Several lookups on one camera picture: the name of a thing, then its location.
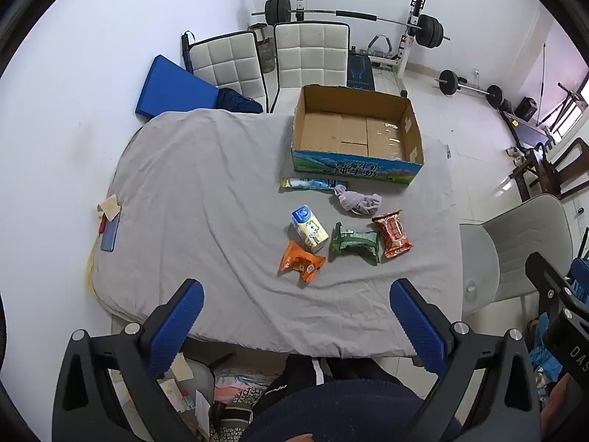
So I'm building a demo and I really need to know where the blue white toothpaste tube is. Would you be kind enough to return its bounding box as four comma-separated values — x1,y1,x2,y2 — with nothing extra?
281,177,349,192

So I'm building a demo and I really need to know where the blue phone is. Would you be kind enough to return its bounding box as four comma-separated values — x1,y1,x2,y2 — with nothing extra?
100,216,121,253

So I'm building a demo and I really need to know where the white padded chair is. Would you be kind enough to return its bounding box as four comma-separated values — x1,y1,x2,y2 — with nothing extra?
269,22,353,113
188,31,269,113

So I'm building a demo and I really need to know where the green snack packet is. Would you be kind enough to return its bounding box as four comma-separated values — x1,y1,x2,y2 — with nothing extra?
331,222,382,265

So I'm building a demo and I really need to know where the long barbell with black plates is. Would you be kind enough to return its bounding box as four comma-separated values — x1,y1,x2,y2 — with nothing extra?
252,0,451,50

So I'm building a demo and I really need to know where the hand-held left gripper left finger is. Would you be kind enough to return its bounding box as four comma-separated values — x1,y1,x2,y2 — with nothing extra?
52,279,205,442

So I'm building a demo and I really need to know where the cardboard box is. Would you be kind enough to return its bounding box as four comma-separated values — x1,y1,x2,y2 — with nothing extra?
291,84,424,186

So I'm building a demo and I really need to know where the blue plastic bag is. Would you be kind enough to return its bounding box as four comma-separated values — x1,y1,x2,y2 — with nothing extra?
528,313,563,380

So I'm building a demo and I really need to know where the red snack packet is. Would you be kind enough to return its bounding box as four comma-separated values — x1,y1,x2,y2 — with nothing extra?
372,210,413,259

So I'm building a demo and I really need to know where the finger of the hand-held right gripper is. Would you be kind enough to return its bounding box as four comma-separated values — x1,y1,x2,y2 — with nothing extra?
571,258,589,307
525,252,581,319

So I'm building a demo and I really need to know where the thin leaning pole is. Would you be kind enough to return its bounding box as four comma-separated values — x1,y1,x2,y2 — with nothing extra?
538,43,549,116

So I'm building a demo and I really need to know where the grey sit-up handle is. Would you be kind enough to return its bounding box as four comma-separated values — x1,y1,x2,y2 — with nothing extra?
366,34,397,62

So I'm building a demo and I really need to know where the beige plastic chair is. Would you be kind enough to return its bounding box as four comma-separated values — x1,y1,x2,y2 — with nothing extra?
460,193,576,316

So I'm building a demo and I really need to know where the brown wooden chair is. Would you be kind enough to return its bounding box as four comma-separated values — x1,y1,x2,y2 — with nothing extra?
511,137,589,201

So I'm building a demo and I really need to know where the purple sock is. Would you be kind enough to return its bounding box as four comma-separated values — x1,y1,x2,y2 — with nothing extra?
333,185,382,216

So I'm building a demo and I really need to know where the pink plastic bag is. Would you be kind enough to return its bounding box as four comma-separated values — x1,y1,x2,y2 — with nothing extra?
214,373,277,406

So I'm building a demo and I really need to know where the black strapped pole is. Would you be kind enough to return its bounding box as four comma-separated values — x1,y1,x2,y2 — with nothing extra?
181,31,196,74

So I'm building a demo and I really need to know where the blue foam mat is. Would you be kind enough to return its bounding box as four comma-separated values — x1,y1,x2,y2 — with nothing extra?
135,55,221,118

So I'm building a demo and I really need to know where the white bench press rack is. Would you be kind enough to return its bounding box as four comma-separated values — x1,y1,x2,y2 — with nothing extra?
294,0,426,98

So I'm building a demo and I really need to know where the orange snack packet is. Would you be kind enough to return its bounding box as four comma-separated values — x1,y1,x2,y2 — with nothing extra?
278,241,327,285

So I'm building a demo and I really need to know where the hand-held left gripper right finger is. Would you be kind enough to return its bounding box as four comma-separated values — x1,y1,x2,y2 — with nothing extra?
389,278,542,442

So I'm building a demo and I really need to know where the black blue weight bench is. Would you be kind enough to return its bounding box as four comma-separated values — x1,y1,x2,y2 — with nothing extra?
347,46,376,90

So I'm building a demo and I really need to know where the person's dark clothed torso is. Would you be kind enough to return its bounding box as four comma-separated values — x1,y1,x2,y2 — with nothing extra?
239,354,463,442

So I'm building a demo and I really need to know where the person's right forearm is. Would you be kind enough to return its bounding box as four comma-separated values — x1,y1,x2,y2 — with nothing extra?
540,372,589,442

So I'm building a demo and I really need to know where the dark blue garment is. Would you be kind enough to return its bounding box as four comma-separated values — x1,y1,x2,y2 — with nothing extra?
216,87,264,114

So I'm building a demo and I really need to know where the short barbell with black plates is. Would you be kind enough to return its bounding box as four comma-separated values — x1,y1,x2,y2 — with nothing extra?
436,69,504,108

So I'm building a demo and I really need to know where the grey bed sheet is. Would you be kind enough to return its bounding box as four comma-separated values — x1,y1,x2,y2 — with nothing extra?
89,108,463,359

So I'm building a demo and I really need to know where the crumpled tissue paper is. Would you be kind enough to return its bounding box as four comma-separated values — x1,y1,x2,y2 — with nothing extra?
96,196,121,221

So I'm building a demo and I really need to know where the black speaker box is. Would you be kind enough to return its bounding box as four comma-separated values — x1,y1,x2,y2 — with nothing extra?
514,97,538,120

